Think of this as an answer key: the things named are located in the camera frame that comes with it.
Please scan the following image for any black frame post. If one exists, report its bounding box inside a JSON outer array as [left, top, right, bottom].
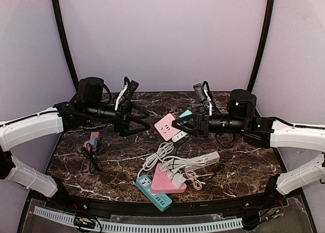
[[246, 0, 274, 93], [51, 0, 79, 91]]

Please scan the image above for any black cable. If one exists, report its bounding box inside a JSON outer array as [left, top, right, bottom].
[[81, 141, 104, 174]]

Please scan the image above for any white usb charger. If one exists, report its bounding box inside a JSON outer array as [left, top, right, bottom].
[[172, 173, 186, 189]]

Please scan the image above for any teal charger plug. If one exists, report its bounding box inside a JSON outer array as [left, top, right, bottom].
[[178, 110, 192, 118]]

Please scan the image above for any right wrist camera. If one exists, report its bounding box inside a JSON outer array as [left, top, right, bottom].
[[193, 83, 213, 115]]

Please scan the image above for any white coiled power cord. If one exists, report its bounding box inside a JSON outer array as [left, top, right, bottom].
[[137, 141, 209, 179]]

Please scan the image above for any pink triangular power strip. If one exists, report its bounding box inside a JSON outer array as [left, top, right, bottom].
[[150, 163, 187, 194]]

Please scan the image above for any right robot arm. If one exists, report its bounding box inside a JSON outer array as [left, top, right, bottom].
[[172, 89, 324, 197]]

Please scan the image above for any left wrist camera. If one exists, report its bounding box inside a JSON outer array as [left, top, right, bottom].
[[115, 77, 139, 112]]

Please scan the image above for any teal power strip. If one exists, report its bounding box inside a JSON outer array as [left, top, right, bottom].
[[136, 175, 172, 212]]

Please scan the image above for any light pink charger block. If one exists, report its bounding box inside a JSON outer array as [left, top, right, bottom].
[[89, 131, 100, 151]]

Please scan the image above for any left black frame post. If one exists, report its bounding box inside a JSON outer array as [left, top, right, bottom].
[[51, 0, 79, 91]]

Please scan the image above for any bright pink plug adapter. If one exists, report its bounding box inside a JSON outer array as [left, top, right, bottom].
[[83, 141, 92, 150]]

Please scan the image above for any pink usb cable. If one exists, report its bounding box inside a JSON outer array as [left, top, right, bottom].
[[184, 170, 207, 192]]

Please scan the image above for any white cube socket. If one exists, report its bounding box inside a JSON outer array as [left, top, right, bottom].
[[171, 131, 188, 143]]

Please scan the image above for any white slotted cable duct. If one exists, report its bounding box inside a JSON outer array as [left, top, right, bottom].
[[33, 206, 243, 232]]

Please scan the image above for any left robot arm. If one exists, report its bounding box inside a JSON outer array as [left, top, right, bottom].
[[1, 77, 150, 198]]

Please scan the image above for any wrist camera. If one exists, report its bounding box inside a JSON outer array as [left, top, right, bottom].
[[193, 83, 213, 115], [115, 77, 139, 112]]

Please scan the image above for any right black frame post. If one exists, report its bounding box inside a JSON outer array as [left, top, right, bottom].
[[246, 0, 274, 93]]

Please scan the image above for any black front rail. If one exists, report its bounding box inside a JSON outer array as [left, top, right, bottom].
[[50, 192, 277, 221]]

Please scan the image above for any white power strip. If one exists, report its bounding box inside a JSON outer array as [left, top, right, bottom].
[[184, 151, 220, 172]]

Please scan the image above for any pink cube socket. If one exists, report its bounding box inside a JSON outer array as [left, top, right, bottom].
[[154, 113, 181, 141]]

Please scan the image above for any left circuit board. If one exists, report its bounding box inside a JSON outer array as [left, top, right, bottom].
[[73, 216, 96, 228]]

